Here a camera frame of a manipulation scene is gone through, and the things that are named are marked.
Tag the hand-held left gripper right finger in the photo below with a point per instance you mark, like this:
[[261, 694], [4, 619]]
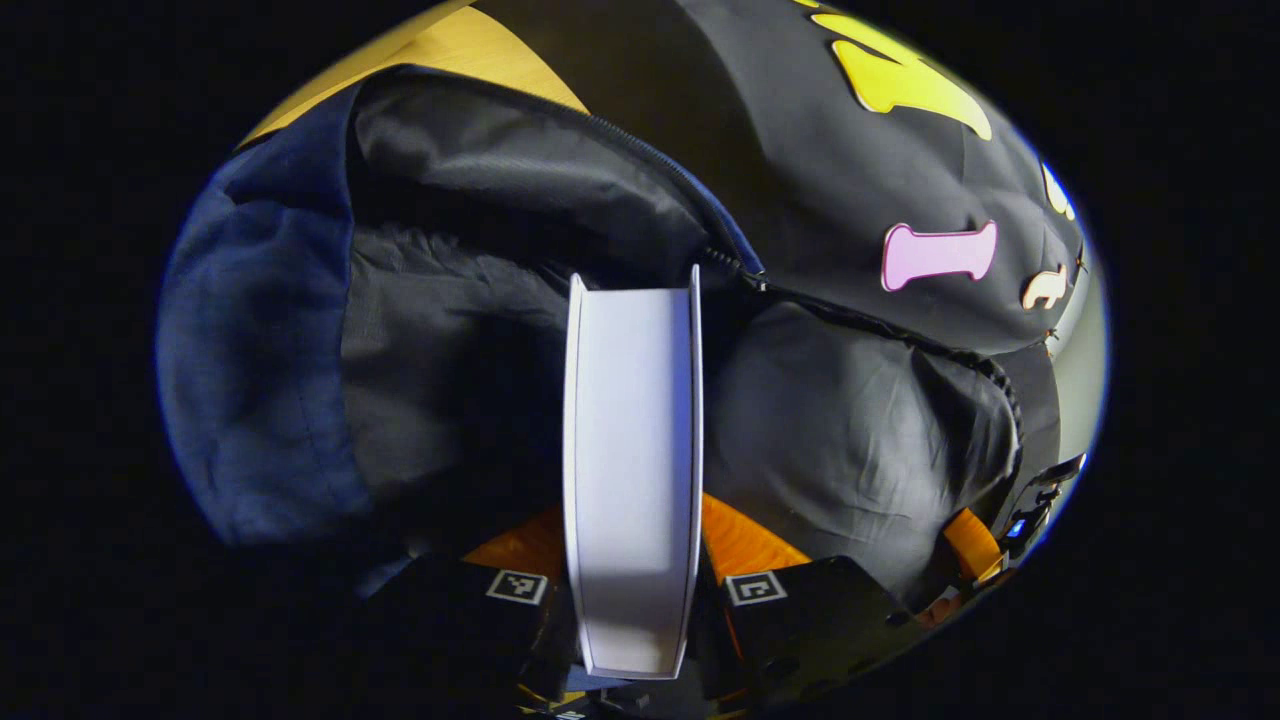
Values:
[[810, 620]]

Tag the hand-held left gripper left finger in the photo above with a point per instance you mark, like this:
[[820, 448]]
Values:
[[450, 620]]

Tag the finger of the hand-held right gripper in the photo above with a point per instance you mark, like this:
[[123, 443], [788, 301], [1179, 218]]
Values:
[[975, 545]]

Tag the white paperback book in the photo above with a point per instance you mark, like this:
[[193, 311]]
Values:
[[630, 450]]

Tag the blue schoolbag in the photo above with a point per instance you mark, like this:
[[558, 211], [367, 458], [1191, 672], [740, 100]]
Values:
[[260, 350]]

